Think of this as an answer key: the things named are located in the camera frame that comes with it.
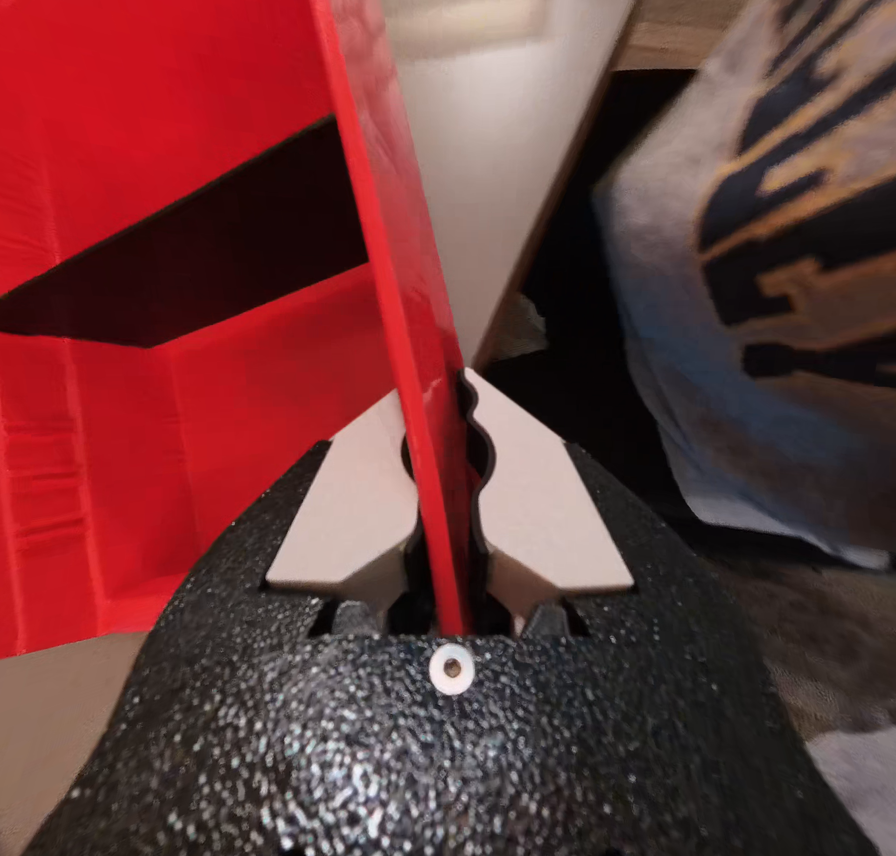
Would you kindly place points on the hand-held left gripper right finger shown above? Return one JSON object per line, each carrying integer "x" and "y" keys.
{"x": 553, "y": 520}

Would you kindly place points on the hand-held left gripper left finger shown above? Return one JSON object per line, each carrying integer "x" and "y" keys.
{"x": 350, "y": 506}

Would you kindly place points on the red plastic box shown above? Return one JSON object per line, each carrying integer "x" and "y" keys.
{"x": 175, "y": 65}

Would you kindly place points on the person's printed grey shirt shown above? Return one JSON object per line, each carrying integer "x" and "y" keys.
{"x": 665, "y": 380}

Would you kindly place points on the white table leg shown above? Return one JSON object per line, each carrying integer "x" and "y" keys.
{"x": 490, "y": 170}

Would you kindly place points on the wooden tabletop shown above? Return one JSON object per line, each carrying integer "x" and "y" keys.
{"x": 686, "y": 16}

